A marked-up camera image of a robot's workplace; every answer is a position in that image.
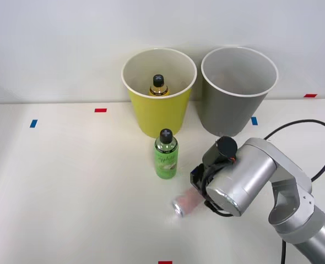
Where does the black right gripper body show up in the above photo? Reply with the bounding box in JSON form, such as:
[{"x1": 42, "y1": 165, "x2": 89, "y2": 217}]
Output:
[{"x1": 189, "y1": 164, "x2": 216, "y2": 196}]

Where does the pink drink can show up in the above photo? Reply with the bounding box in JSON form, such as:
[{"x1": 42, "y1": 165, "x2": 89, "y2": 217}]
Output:
[{"x1": 171, "y1": 189, "x2": 206, "y2": 220}]

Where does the green bottle with black cap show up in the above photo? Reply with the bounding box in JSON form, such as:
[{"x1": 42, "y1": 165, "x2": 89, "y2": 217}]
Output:
[{"x1": 153, "y1": 128, "x2": 180, "y2": 181}]

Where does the grey plastic waste bin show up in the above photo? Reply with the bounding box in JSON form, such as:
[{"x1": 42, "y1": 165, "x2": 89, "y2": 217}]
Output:
[{"x1": 201, "y1": 46, "x2": 279, "y2": 138}]

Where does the yellow-green plastic waste bin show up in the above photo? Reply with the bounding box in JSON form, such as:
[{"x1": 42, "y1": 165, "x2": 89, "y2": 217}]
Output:
[{"x1": 121, "y1": 47, "x2": 198, "y2": 139}]

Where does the yellow bottle with black cap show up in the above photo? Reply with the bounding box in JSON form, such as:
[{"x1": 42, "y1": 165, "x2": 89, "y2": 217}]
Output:
[{"x1": 148, "y1": 74, "x2": 170, "y2": 97}]

